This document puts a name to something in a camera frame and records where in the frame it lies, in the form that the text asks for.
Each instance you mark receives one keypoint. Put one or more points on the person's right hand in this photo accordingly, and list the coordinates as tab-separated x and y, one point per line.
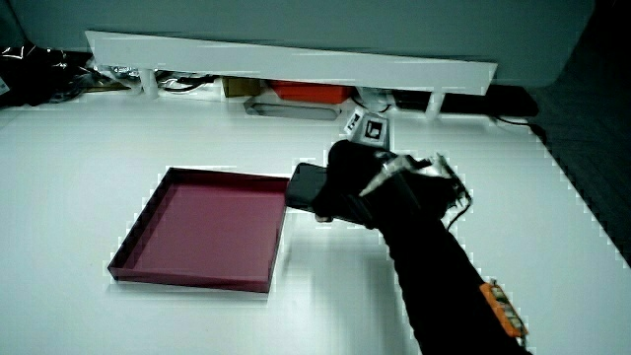
355	172

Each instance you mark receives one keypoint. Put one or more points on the black battery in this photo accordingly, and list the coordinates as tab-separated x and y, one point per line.
303	185

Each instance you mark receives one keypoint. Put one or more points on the orange forearm sensor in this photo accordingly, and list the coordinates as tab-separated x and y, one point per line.
503	308

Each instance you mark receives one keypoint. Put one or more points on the white desk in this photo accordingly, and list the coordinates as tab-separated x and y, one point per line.
74	197

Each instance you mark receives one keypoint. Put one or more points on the grey flat tray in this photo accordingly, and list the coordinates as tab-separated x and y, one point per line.
291	111

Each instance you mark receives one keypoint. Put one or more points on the orange box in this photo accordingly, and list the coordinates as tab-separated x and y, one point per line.
310	92

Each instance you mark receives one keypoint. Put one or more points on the white raised shelf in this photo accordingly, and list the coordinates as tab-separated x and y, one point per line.
276	61

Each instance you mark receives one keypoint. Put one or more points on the brown cardboard box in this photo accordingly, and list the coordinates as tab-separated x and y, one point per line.
240	87

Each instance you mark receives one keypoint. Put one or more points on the maroon square tray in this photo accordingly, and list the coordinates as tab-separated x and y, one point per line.
207	232

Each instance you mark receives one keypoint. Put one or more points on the black plastic bag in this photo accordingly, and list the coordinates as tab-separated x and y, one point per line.
34	74

